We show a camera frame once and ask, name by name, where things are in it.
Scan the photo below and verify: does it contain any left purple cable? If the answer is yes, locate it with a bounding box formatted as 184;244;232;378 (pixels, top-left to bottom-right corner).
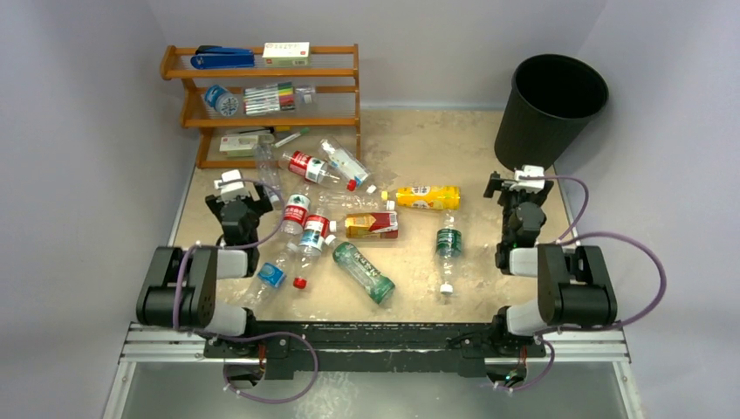
172;177;287;332

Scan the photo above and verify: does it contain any red label bottle red cap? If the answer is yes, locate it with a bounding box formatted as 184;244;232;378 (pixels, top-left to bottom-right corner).
278;151;356;192

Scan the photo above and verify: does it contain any dark green label water bottle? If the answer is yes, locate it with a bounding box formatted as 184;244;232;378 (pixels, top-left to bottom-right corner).
435;209;463;296

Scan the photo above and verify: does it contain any black ribbed waste bin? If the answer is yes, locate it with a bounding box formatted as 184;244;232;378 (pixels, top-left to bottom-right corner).
494;54;609;170

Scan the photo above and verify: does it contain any pack of coloured markers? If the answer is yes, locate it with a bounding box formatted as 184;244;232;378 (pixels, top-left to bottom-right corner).
243;82;296;116

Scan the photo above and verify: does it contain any clear bottle near shelf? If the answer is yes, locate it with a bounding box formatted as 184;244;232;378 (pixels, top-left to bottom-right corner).
255;141;282;207

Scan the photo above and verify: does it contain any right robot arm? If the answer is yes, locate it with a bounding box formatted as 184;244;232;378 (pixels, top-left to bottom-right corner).
483;172;618;355

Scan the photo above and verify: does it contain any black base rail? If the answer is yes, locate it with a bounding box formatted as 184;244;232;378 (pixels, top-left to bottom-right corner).
204;320;546;380

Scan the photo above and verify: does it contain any wooden three-tier shelf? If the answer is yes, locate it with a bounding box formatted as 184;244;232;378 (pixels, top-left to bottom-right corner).
159;43;362;168

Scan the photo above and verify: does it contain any white label clear bottle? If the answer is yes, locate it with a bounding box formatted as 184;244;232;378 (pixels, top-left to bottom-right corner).
319;137;378;195

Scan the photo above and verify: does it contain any light green label bottle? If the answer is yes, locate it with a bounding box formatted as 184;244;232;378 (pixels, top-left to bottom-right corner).
331;240;395;305

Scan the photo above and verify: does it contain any white and red box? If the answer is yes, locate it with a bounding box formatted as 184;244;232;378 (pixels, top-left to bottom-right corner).
262;42;312;68

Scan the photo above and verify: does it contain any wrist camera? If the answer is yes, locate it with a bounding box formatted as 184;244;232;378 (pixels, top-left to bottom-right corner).
508;165;545;193
214;169;247;201

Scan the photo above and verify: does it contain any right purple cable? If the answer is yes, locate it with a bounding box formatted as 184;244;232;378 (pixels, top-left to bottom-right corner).
538;175;668;337

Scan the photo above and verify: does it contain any small clear clip box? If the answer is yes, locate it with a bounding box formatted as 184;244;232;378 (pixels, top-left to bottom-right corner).
294;85;317;106

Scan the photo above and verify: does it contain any yellow honey pomelo bottle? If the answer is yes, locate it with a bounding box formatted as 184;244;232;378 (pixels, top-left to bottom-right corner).
380;185;461;210

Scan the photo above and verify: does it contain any blue label clear bottle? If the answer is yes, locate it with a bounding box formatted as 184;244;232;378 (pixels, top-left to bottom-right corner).
244;242;298;312

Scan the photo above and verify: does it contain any white stapler on bottom shelf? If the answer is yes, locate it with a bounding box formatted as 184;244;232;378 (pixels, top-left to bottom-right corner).
218;129;275;157

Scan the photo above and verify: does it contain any blue stapler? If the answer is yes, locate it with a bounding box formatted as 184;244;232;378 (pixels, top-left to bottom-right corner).
190;45;255;70

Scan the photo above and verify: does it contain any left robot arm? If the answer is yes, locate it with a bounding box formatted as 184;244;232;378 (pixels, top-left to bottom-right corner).
135;182;282;357

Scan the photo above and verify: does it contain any gold and red drink bottle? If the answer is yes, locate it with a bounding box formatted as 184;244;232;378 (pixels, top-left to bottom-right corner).
329;211;400;239

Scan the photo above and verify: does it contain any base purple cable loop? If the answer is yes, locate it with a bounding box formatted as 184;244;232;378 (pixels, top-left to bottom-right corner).
223;332;320;406

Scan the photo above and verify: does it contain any green-capped white marker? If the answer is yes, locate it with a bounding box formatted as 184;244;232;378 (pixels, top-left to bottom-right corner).
273;127;310;148

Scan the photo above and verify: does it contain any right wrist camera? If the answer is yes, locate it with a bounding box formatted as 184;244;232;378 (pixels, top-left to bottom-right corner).
508;165;545;193

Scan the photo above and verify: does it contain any aluminium frame rail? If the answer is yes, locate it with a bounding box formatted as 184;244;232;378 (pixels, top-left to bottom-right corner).
104;322;645;418

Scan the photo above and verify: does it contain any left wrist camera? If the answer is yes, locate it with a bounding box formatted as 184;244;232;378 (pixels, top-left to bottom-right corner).
214;169;247;201

